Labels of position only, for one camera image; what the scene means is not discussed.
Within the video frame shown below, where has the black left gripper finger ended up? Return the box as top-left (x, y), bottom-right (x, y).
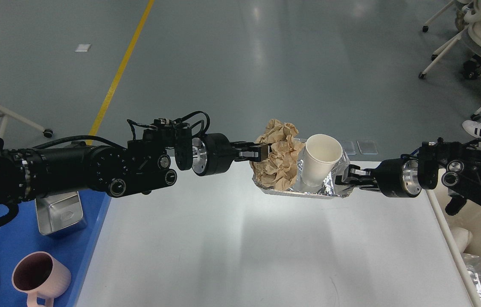
top-left (230, 142), bottom-right (270, 162)

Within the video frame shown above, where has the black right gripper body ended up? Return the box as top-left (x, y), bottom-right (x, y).
top-left (373, 159), bottom-right (422, 198)

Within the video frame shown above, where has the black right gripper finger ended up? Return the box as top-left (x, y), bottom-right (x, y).
top-left (335, 165), bottom-right (378, 190)

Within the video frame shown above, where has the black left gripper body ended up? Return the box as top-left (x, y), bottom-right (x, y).
top-left (192, 133), bottom-right (239, 177)

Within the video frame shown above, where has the aluminium foil tray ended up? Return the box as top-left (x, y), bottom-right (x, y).
top-left (252, 149), bottom-right (353, 200)

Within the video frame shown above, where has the brown paper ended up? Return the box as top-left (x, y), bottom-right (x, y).
top-left (250, 119), bottom-right (305, 191)

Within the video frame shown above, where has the white paper cup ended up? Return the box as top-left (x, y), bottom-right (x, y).
top-left (301, 134), bottom-right (343, 187)

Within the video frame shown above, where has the stainless steel rectangular container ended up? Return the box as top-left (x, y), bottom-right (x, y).
top-left (34, 191), bottom-right (88, 239)

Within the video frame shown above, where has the pink mug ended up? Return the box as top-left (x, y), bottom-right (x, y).
top-left (11, 251), bottom-right (71, 307)

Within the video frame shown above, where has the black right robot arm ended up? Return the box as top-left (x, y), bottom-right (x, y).
top-left (334, 138), bottom-right (481, 216)

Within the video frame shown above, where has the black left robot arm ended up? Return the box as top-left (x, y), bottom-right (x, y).
top-left (0, 111), bottom-right (271, 227)

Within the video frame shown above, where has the floor outlet cover left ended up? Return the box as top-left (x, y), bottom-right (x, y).
top-left (340, 140), bottom-right (357, 156)

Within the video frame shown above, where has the floor outlet cover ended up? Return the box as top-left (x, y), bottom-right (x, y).
top-left (356, 140), bottom-right (379, 155)
top-left (340, 140), bottom-right (357, 156)

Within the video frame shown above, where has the floor outlet cover right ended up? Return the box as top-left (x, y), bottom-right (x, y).
top-left (356, 140), bottom-right (379, 155)

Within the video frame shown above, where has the white cup in bin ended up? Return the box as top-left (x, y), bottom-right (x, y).
top-left (450, 227), bottom-right (473, 253)

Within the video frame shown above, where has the white office chair right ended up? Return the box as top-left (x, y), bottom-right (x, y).
top-left (418, 0), bottom-right (481, 121)

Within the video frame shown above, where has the blue plastic tray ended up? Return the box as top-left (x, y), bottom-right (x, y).
top-left (0, 190), bottom-right (111, 307)

